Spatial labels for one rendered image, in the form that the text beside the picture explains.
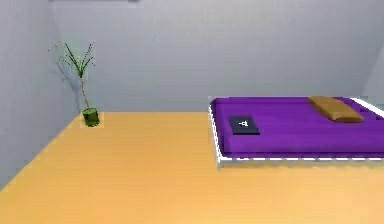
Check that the dark blue book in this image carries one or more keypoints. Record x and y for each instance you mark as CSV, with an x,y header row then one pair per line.
x,y
243,125

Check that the green potted house plant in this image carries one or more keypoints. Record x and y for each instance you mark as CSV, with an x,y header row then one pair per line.
x,y
90,117

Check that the brown pillow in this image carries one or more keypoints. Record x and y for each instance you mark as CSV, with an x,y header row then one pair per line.
x,y
335,109

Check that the purple bed with white frame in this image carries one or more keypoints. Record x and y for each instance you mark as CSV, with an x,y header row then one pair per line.
x,y
300,133

